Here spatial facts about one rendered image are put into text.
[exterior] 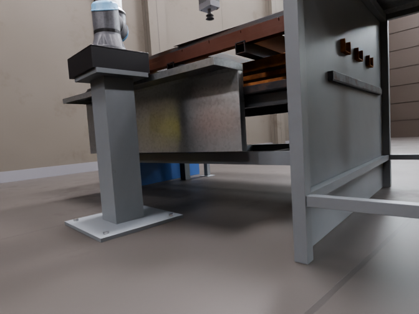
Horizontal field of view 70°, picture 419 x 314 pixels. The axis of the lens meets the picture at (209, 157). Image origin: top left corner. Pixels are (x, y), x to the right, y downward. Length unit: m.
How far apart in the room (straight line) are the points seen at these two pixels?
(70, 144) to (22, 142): 0.53
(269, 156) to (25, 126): 3.20
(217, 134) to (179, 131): 0.25
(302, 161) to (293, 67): 0.26
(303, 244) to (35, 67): 3.76
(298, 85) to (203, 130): 0.69
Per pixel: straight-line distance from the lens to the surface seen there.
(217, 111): 1.38
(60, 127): 4.16
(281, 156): 1.33
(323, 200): 0.87
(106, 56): 1.37
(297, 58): 0.88
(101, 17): 1.50
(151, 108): 1.72
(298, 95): 0.86
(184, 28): 5.51
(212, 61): 1.22
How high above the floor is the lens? 0.38
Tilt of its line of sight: 4 degrees down
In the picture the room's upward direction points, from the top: 4 degrees counter-clockwise
